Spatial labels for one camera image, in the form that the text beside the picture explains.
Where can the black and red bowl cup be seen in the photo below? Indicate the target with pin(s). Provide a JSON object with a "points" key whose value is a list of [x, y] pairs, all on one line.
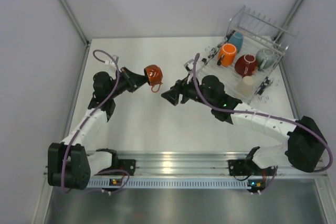
{"points": [[155, 76]]}

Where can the aluminium mounting rail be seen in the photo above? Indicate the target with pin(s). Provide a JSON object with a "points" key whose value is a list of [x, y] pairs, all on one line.
{"points": [[148, 165]]}

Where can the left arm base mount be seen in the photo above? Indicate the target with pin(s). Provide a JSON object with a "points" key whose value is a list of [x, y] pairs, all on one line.
{"points": [[128, 165]]}

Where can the beige tumbler cup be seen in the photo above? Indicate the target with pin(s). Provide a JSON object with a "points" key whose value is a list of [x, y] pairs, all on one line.
{"points": [[245, 86]]}

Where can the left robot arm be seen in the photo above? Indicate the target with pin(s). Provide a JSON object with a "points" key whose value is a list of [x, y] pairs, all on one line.
{"points": [[99, 111]]}

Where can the silver metal dish rack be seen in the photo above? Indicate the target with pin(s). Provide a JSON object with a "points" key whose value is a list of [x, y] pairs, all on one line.
{"points": [[259, 32]]}

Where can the slotted cable duct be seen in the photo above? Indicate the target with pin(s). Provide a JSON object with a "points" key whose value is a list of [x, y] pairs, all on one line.
{"points": [[191, 183]]}

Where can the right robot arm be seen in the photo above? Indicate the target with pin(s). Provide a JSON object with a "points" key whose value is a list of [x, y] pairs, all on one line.
{"points": [[301, 143]]}

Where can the blue ceramic mug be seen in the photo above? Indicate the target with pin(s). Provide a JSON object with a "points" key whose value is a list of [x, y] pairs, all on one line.
{"points": [[236, 39]]}

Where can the orange mug black handle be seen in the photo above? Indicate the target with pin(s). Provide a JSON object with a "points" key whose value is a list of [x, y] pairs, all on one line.
{"points": [[226, 55]]}

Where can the white and red mug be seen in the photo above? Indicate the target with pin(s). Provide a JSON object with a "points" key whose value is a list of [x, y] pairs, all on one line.
{"points": [[246, 65]]}

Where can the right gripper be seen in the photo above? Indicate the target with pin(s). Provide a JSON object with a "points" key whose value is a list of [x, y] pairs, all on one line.
{"points": [[172, 95]]}

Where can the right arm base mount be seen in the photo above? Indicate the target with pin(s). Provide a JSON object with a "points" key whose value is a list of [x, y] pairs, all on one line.
{"points": [[238, 170]]}

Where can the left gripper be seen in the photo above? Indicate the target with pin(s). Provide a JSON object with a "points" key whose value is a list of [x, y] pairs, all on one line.
{"points": [[130, 78]]}

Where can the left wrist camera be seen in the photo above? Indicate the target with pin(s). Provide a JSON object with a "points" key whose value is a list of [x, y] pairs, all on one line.
{"points": [[112, 63]]}

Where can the grey ceramic mug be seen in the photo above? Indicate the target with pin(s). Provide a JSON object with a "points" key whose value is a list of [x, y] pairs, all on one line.
{"points": [[265, 58]]}

